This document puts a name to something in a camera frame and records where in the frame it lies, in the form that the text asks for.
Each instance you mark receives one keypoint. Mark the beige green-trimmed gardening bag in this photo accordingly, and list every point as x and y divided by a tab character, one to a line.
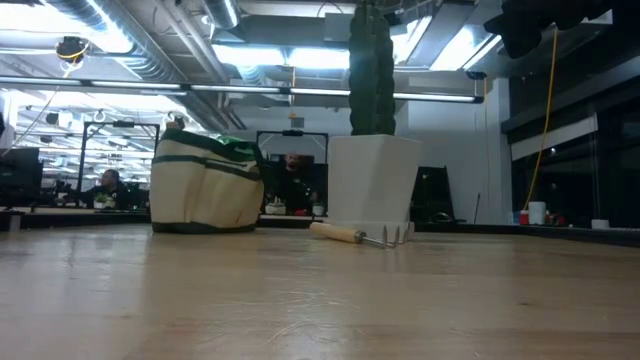
200	195

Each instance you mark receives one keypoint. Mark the long horizontal light bar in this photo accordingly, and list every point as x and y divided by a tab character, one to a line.
330	91

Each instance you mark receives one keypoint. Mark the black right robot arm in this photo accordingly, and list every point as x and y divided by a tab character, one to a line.
590	10

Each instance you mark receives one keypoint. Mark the black computer monitor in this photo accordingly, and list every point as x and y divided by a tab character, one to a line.
20	175

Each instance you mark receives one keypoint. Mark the person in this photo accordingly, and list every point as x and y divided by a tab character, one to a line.
107	192
295	187

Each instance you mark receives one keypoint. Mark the small green desk plant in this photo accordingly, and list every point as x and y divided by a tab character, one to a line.
104	201

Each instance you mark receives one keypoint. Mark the black metal rig frame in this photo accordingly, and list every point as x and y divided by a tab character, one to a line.
292	133
122	124

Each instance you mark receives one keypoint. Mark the black ceiling camera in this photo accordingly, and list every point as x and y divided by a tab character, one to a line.
476	75

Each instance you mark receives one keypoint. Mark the white cylindrical roll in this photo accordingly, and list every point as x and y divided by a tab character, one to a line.
537	213

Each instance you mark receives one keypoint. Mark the small red cup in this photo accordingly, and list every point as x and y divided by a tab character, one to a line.
523	218

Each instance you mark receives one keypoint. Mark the tall green cactus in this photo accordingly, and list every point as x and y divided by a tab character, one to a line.
370	75

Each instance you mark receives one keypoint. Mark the small white tub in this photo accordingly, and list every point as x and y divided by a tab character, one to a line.
600	224

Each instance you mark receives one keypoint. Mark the small white cup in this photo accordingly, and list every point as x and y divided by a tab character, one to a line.
318	210

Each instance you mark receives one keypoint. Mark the white square planter pot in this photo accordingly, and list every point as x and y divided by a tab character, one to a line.
372	180

